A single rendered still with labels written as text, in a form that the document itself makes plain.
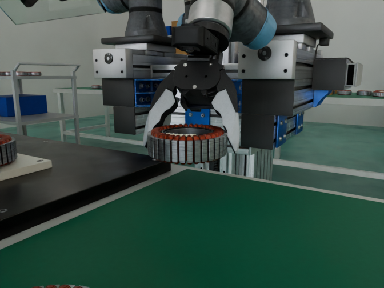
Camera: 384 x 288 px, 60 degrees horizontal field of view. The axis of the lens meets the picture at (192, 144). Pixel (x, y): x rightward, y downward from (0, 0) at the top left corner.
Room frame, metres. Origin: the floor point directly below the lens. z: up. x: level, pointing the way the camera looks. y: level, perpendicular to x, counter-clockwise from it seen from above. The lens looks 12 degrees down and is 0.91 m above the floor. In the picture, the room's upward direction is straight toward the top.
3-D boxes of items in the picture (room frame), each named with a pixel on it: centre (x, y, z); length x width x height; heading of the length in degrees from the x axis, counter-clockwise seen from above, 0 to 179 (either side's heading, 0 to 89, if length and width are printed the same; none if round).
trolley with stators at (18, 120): (3.09, 1.58, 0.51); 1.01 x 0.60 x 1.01; 58
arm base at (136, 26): (1.23, 0.16, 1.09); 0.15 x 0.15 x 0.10
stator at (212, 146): (0.46, 0.01, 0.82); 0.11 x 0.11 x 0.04
